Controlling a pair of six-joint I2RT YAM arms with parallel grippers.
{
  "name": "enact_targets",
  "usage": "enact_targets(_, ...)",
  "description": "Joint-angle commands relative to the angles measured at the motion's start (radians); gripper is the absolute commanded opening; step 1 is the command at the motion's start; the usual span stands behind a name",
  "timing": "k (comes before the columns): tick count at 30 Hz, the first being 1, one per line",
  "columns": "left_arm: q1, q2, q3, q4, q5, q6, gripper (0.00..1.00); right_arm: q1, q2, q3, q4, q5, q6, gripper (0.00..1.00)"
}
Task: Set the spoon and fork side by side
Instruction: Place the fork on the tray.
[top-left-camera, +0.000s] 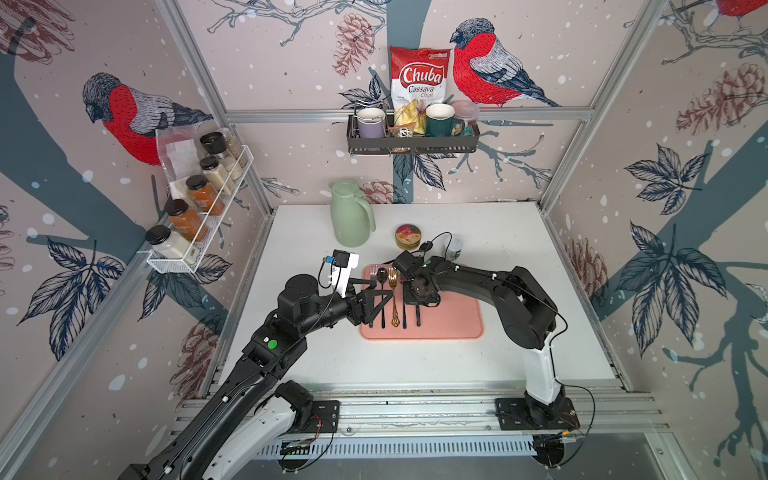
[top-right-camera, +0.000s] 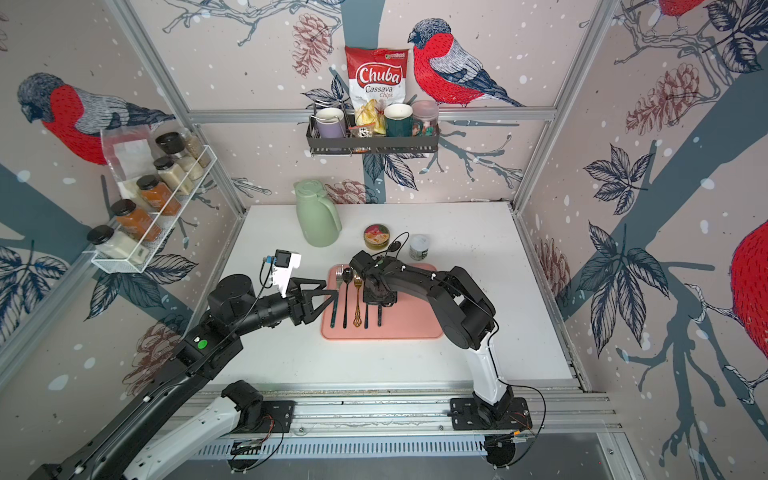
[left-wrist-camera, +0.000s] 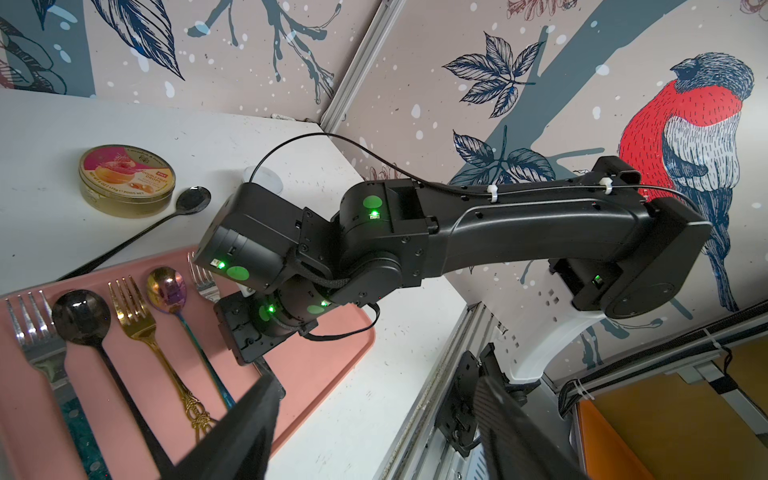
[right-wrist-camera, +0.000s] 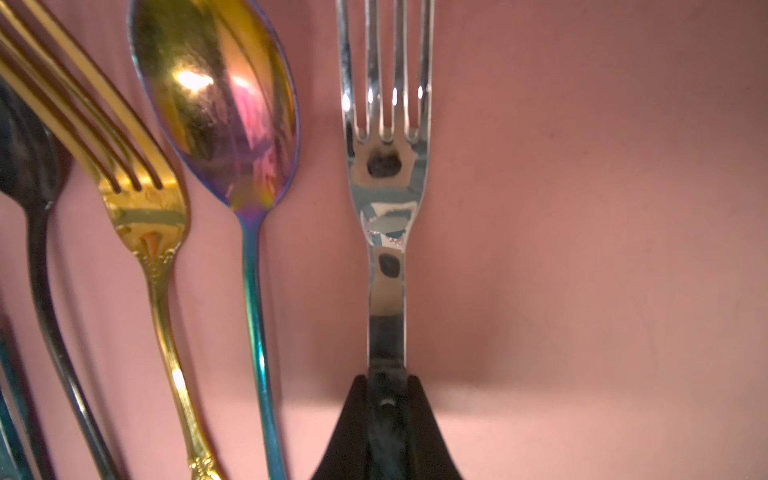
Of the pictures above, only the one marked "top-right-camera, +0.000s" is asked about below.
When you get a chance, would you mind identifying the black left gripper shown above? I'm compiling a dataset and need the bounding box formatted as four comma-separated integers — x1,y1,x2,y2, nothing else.
232,276,338,338

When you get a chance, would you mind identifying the black spoon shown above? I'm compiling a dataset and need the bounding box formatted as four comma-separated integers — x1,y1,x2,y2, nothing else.
375,240,402,257
342,266,354,329

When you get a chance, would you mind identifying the teal handle fork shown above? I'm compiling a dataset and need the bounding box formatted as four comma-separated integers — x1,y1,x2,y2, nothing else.
330,265,344,328

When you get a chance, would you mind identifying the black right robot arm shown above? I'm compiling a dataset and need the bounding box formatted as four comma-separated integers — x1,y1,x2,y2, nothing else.
350,251,514,429

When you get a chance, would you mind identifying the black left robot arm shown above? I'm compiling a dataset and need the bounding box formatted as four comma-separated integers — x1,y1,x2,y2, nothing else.
30,274,338,479

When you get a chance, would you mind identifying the pink plastic tray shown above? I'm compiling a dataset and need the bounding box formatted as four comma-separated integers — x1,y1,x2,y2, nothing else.
321,264,443,341

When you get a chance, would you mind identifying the round red yellow tin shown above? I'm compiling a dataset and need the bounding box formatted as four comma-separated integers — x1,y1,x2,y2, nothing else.
363,224,391,251

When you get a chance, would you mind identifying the small white green can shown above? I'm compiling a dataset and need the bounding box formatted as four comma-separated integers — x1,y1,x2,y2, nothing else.
409,234,430,261

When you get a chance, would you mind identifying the green thermos jug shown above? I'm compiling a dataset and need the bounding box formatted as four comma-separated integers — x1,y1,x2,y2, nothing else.
294,179,342,248

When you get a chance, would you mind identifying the small snack packet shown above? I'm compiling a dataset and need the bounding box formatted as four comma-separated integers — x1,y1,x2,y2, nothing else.
349,123,376,138

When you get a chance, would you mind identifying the dark green mug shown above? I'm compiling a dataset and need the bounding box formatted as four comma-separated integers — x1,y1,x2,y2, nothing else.
384,103,414,137

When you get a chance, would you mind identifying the orange spice jar middle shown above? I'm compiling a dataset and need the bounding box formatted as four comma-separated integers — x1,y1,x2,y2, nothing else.
136,175,181,216

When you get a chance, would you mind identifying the orange spice jar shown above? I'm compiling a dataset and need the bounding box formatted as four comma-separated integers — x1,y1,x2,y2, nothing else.
136,175,181,216
111,199,162,242

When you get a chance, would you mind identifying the purple mug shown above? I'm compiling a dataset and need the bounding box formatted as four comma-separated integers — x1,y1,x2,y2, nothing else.
313,107,347,139

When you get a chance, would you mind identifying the beige spice jar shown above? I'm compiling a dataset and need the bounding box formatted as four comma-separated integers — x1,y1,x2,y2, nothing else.
153,156,194,196

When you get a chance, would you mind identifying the pink lidded plastic container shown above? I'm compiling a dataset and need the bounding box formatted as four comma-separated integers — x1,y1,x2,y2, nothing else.
411,100,439,136

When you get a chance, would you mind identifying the clear acrylic spice rack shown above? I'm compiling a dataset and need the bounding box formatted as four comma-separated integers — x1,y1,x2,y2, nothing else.
89,144,218,274

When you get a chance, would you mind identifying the orange spice jar front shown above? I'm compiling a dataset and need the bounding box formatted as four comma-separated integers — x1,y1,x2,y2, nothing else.
111,199,162,242

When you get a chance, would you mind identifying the white powder spice jar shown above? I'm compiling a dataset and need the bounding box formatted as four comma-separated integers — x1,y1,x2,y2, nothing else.
87,225,147,264

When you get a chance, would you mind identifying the black lid spice jar rear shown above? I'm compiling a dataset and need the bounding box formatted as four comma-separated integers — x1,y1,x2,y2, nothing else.
155,132,204,181

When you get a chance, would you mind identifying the Chuba cassava chips bag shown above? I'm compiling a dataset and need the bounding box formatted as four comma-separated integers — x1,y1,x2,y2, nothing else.
345,47,409,114

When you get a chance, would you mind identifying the clear plastic bag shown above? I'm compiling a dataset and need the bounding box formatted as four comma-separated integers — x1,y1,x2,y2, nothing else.
100,125,156,199

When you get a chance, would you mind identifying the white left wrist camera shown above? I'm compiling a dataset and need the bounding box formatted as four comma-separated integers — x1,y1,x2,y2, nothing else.
266,249,301,298

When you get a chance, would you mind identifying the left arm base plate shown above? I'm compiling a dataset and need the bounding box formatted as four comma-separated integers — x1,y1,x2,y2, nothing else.
231,400,296,435

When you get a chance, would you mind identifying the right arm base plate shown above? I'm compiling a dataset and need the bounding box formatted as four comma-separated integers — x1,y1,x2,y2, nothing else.
449,397,533,431

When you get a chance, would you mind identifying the black wire wall shelf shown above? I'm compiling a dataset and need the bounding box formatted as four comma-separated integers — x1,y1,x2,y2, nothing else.
306,114,441,155

